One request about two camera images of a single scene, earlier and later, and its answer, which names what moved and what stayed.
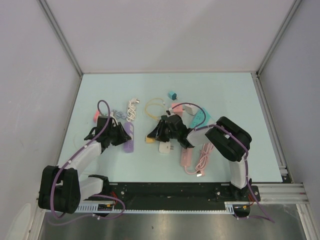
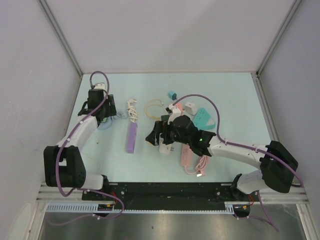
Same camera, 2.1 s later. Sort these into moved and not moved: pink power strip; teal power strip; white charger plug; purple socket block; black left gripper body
Moved: black left gripper body; purple socket block
Not moved: teal power strip; pink power strip; white charger plug
